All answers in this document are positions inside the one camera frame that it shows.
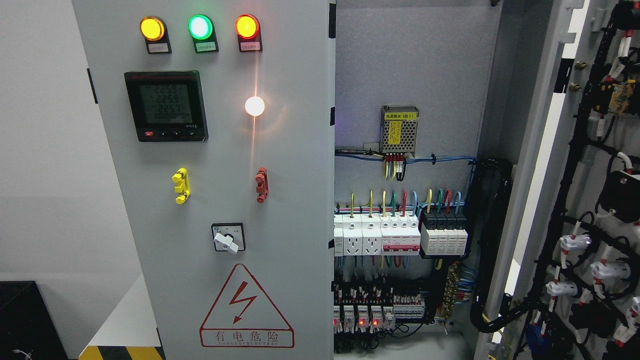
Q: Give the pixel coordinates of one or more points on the grey cabinet door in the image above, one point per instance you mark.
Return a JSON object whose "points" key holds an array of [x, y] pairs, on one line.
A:
{"points": [[263, 109], [559, 252]]}

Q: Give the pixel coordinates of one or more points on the white socket breaker row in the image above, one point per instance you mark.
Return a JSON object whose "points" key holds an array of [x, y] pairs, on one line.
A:
{"points": [[376, 235]]}

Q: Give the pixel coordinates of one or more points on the perforated metal power supply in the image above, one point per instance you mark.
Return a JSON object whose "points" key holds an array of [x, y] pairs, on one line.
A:
{"points": [[399, 129]]}

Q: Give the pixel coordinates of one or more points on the black white surge protector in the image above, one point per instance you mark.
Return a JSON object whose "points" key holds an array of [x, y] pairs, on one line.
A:
{"points": [[443, 235]]}

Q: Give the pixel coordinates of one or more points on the relay terminal row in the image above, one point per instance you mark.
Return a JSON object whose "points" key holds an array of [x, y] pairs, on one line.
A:
{"points": [[368, 307]]}

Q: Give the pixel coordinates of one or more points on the red electric warning sticker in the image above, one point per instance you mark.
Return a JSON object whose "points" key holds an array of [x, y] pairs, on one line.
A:
{"points": [[243, 315]]}

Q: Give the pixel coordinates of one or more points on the red indicator light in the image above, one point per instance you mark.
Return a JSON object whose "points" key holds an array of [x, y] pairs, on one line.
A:
{"points": [[248, 31]]}

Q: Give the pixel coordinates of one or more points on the black digital power meter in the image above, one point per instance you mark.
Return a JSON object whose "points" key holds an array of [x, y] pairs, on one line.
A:
{"points": [[167, 106]]}

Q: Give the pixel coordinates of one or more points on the green indicator light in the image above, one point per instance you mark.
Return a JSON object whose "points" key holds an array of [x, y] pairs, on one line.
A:
{"points": [[203, 34]]}

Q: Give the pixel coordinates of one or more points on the yellow indicator light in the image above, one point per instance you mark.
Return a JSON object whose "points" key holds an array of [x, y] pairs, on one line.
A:
{"points": [[155, 34]]}

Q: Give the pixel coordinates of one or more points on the red terminal post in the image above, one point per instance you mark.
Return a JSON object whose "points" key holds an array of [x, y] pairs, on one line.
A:
{"points": [[262, 185]]}

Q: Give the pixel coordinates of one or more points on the white rotary selector switch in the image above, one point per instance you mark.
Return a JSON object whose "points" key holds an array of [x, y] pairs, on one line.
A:
{"points": [[228, 237]]}

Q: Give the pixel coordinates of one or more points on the yellow terminal post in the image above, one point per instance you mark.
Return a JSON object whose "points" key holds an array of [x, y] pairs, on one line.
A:
{"points": [[181, 185]]}

